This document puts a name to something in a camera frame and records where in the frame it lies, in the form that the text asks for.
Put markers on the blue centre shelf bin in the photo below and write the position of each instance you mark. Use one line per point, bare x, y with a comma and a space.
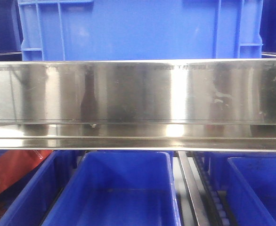
119, 188

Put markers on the red packet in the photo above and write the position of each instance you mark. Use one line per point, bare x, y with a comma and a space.
15, 164

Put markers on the large blue upper crate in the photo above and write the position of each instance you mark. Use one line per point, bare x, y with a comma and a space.
55, 30

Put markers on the blue shelf bin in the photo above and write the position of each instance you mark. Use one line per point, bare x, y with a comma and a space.
31, 205
251, 192
119, 188

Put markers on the stainless steel shelf rail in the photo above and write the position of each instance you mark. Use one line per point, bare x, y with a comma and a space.
226, 105

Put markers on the blue left shelf bin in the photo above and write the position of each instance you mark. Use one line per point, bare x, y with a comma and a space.
31, 205

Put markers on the blue right shelf bin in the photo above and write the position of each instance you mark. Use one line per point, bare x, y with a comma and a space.
251, 192

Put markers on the metal roller track divider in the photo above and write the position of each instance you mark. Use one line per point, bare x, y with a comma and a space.
199, 203

